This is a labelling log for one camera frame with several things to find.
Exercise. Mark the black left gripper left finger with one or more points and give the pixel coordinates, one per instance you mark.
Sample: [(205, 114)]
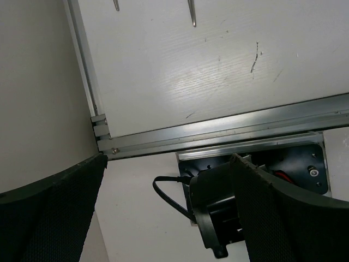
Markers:
[(48, 220)]

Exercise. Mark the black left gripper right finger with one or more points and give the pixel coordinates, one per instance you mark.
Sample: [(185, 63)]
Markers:
[(283, 222)]

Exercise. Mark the silver fork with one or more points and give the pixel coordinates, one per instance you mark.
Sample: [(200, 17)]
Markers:
[(116, 4)]

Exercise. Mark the silver spoon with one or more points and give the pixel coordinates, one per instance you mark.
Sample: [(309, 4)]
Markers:
[(191, 6)]

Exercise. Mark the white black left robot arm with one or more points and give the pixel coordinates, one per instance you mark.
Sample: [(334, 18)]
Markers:
[(140, 233)]

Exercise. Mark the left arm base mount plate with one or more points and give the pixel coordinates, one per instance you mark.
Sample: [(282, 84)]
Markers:
[(297, 159)]

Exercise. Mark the aluminium table frame rail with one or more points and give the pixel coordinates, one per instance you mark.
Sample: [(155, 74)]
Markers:
[(248, 69)]

